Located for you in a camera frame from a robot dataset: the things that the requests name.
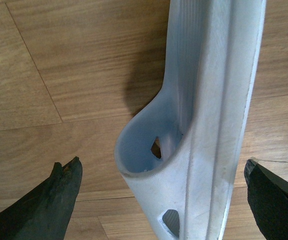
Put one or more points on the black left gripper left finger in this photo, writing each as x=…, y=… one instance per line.
x=44, y=213

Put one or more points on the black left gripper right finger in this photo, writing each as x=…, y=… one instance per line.
x=267, y=196

